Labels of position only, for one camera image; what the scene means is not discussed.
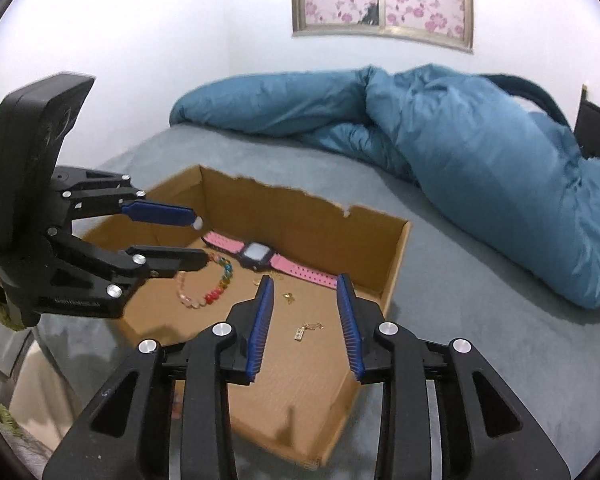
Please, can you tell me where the gold butterfly necklace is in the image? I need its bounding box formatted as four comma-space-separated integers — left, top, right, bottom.
251, 273, 299, 306

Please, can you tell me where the multicolour glass bead bracelet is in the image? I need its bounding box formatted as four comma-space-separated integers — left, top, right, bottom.
175, 251, 235, 309

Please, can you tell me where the cream trouser left leg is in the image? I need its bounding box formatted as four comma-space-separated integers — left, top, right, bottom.
8, 342, 83, 451

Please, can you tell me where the black camera housing left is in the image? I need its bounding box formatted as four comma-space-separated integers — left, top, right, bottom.
0, 73, 95, 250

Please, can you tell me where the gold tag pendant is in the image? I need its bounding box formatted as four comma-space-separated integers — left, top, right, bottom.
294, 323, 324, 342

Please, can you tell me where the black headboard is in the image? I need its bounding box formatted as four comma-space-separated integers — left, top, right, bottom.
574, 86, 600, 158

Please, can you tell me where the pink strap smartwatch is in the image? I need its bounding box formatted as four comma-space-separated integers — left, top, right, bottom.
202, 231, 337, 289

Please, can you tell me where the teal blue duvet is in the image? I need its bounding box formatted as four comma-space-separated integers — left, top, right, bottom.
169, 64, 600, 309

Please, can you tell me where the brown cardboard box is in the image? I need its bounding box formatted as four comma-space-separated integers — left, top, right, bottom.
86, 166, 411, 468

